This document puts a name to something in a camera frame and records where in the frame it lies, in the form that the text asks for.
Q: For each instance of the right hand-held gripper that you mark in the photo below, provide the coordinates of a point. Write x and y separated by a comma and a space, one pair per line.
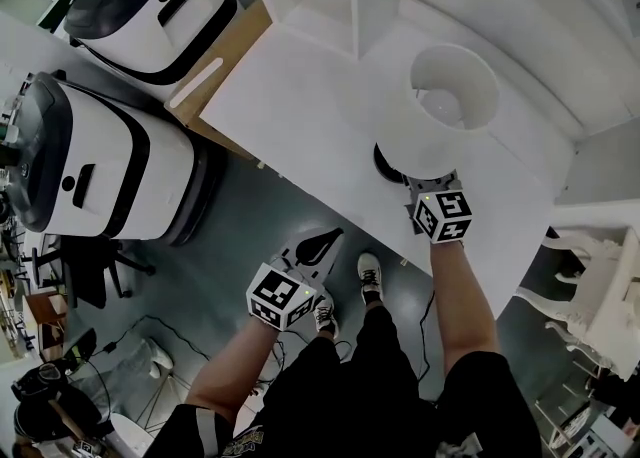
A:
445, 216

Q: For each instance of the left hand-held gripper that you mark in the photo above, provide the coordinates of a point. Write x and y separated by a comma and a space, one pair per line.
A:
280, 296

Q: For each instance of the white table lamp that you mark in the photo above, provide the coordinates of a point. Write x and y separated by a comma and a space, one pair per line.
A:
440, 116

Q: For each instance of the person's left forearm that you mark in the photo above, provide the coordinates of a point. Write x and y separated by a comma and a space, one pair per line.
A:
235, 371

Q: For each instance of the person's right forearm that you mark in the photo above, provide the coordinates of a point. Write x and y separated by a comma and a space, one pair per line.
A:
465, 311

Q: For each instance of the white desk with hutch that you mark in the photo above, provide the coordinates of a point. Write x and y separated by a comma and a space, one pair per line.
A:
310, 131

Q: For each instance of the person's right white shoe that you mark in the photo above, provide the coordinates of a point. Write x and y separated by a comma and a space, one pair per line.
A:
370, 273

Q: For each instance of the person's white shoe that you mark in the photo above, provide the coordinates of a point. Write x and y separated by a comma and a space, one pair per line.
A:
370, 273
326, 316

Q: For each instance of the person's left white shoe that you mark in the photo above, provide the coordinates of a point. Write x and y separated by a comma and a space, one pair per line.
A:
326, 316

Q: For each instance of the person's black clothing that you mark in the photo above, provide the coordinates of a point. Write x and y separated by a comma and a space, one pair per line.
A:
380, 396

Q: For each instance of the white ornate chair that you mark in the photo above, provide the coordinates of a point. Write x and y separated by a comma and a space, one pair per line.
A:
595, 286

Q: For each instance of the brown cardboard box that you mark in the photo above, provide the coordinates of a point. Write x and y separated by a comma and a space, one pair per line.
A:
215, 71

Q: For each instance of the white and black service robot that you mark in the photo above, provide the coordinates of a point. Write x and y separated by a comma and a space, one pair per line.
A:
150, 16
110, 166

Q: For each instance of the black office chair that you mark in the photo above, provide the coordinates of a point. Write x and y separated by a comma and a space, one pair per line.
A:
85, 266

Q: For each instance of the white wooden stool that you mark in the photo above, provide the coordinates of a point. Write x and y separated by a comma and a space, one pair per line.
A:
570, 421

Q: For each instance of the white round side table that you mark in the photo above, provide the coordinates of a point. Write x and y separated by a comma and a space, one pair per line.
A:
132, 438

